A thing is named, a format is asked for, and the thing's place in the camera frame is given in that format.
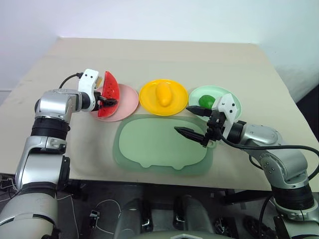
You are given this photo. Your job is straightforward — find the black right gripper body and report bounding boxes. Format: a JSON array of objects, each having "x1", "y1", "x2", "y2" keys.
[{"x1": 203, "y1": 110, "x2": 227, "y2": 148}]

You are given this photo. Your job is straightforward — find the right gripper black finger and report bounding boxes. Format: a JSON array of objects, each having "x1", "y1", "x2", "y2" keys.
[
  {"x1": 173, "y1": 126, "x2": 207, "y2": 148},
  {"x1": 186, "y1": 105, "x2": 213, "y2": 118}
]

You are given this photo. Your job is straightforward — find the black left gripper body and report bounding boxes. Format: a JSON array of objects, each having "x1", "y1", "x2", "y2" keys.
[{"x1": 93, "y1": 91, "x2": 106, "y2": 110}]

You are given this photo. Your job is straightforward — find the red watermelon slice toy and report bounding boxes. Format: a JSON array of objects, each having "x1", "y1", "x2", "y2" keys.
[{"x1": 97, "y1": 71, "x2": 121, "y2": 118}]

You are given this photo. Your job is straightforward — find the pink plate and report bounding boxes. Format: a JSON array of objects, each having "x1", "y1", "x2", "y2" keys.
[{"x1": 89, "y1": 83, "x2": 139, "y2": 122}]

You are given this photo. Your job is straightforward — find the light green plate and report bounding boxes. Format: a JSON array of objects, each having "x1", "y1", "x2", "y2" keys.
[{"x1": 188, "y1": 85, "x2": 242, "y2": 123}]

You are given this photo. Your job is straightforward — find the yellow plate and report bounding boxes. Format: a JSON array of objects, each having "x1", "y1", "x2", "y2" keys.
[{"x1": 139, "y1": 79, "x2": 189, "y2": 117}]

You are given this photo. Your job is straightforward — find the dark green round toy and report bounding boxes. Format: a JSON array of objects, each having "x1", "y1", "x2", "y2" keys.
[{"x1": 198, "y1": 94, "x2": 216, "y2": 109}]

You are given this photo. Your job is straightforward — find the translucent green placemat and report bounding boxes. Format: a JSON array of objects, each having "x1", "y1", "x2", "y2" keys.
[{"x1": 112, "y1": 114, "x2": 217, "y2": 176}]

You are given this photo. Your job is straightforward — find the yellow mango toy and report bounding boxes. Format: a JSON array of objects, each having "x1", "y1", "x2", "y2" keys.
[{"x1": 155, "y1": 83, "x2": 173, "y2": 108}]

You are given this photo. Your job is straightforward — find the grey rounded shape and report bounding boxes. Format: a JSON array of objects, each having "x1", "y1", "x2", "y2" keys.
[
  {"x1": 114, "y1": 198, "x2": 153, "y2": 239},
  {"x1": 173, "y1": 195, "x2": 215, "y2": 239}
]

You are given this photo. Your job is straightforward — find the silver robot torso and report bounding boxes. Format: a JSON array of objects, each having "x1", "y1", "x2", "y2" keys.
[{"x1": 138, "y1": 229, "x2": 219, "y2": 239}]

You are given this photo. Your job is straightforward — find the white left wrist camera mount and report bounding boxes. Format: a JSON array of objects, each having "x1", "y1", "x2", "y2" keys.
[{"x1": 77, "y1": 68, "x2": 101, "y2": 112}]

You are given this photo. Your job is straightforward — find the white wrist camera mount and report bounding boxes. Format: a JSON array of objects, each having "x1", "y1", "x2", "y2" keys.
[
  {"x1": 211, "y1": 93, "x2": 239, "y2": 138},
  {"x1": 77, "y1": 68, "x2": 101, "y2": 112}
]

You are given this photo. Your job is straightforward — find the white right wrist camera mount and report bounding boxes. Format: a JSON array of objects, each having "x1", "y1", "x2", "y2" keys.
[{"x1": 211, "y1": 93, "x2": 239, "y2": 138}]

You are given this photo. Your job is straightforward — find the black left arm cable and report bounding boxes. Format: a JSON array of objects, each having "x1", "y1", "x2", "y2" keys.
[{"x1": 58, "y1": 72, "x2": 84, "y2": 89}]

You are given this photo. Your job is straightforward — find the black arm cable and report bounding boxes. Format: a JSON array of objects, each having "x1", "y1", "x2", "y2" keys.
[
  {"x1": 220, "y1": 136, "x2": 319, "y2": 181},
  {"x1": 58, "y1": 72, "x2": 84, "y2": 89}
]

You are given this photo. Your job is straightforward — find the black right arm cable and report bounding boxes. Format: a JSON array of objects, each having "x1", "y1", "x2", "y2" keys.
[{"x1": 220, "y1": 136, "x2": 319, "y2": 181}]

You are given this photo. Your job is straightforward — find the black table frame bar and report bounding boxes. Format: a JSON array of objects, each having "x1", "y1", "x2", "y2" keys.
[{"x1": 223, "y1": 188, "x2": 275, "y2": 206}]

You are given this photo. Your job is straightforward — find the thin white cord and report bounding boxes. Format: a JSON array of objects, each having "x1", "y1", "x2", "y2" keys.
[{"x1": 95, "y1": 198, "x2": 123, "y2": 235}]

